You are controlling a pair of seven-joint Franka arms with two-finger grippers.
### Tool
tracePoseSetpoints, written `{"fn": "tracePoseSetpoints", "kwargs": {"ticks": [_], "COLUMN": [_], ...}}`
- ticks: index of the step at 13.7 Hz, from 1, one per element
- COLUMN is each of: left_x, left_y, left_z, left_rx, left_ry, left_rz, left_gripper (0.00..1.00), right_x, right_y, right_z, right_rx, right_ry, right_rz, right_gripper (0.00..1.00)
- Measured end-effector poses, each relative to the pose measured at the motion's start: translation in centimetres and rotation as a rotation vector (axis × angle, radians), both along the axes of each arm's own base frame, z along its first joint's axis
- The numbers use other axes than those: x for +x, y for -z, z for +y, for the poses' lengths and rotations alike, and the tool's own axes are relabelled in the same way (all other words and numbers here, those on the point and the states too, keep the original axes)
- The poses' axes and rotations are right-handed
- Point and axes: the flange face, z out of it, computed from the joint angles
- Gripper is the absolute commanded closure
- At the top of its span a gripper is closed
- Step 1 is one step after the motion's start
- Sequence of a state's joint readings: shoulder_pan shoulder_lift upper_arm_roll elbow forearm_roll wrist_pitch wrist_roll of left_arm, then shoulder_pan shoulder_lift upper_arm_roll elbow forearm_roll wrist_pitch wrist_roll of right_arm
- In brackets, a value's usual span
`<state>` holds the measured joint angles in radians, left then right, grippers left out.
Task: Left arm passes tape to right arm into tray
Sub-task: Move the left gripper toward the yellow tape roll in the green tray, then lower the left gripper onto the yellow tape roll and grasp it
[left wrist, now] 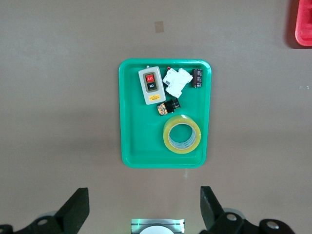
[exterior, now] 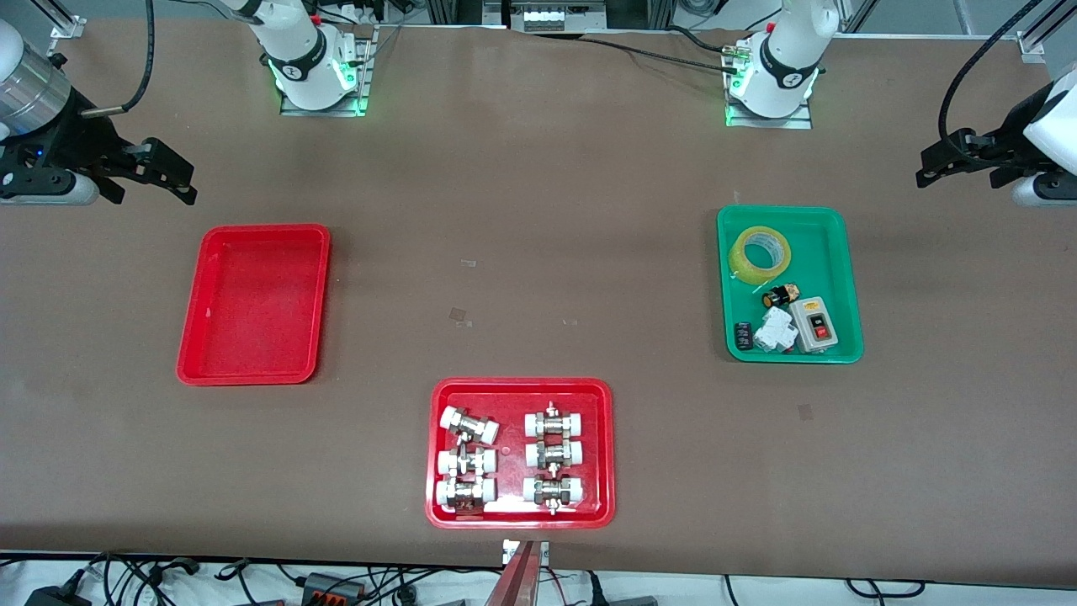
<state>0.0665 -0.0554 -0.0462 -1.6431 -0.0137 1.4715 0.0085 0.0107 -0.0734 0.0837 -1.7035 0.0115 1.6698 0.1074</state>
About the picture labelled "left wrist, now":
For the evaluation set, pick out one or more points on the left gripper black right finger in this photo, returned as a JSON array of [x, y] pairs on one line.
[[212, 209]]

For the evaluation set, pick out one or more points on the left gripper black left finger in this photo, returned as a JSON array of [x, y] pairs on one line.
[[73, 212]]

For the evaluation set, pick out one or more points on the clear yellowish tape roll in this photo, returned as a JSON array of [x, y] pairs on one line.
[[168, 142]]

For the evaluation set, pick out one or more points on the green plastic tray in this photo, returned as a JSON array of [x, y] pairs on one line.
[[141, 146]]

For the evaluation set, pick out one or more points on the brown tape patch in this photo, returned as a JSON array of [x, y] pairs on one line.
[[159, 26]]

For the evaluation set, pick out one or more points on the red tray with fittings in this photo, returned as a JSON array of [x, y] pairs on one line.
[[304, 29]]

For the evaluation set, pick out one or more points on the black yellow push button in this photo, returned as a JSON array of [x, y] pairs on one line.
[[170, 106]]

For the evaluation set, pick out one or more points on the white circuit breaker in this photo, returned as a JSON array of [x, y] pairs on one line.
[[176, 83]]

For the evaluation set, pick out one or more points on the black cylindrical capacitor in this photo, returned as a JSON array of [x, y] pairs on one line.
[[197, 78]]

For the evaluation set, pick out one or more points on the grey on-off switch box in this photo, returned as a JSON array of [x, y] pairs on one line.
[[152, 96]]

